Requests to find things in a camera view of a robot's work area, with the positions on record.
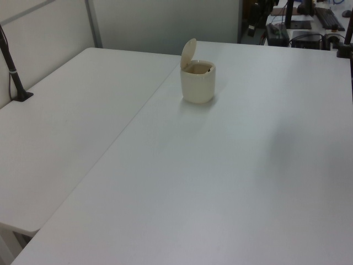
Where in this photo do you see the beige lidded trash bin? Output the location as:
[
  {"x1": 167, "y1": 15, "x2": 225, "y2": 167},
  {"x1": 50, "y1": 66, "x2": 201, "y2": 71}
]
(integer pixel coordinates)
[{"x1": 180, "y1": 38, "x2": 217, "y2": 104}]

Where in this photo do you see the black hanging device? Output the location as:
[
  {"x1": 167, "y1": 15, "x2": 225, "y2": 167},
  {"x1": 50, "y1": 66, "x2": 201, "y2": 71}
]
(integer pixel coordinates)
[{"x1": 247, "y1": 2, "x2": 260, "y2": 38}]

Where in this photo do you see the black electronics box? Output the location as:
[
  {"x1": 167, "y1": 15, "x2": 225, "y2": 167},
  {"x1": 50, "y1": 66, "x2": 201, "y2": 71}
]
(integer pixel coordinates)
[{"x1": 265, "y1": 23, "x2": 291, "y2": 47}]

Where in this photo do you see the black flat device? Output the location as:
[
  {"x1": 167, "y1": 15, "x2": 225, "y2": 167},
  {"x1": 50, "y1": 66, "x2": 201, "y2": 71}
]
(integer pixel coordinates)
[{"x1": 290, "y1": 30, "x2": 324, "y2": 50}]

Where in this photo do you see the black monitor stand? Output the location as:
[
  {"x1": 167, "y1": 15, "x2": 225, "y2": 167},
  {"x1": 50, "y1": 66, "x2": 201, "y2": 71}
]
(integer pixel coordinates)
[{"x1": 285, "y1": 0, "x2": 295, "y2": 29}]

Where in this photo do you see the black keyboard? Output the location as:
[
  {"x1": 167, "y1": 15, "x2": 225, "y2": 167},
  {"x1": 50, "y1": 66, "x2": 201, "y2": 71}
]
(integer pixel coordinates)
[{"x1": 314, "y1": 7, "x2": 346, "y2": 31}]

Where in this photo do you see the black camera stand pole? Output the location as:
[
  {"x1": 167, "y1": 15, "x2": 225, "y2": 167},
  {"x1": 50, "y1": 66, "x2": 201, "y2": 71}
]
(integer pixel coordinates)
[{"x1": 0, "y1": 23, "x2": 35, "y2": 103}]

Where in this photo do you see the black camera stand clamp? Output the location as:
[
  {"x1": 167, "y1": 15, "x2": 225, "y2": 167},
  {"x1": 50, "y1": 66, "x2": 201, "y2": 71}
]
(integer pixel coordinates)
[{"x1": 334, "y1": 0, "x2": 353, "y2": 59}]

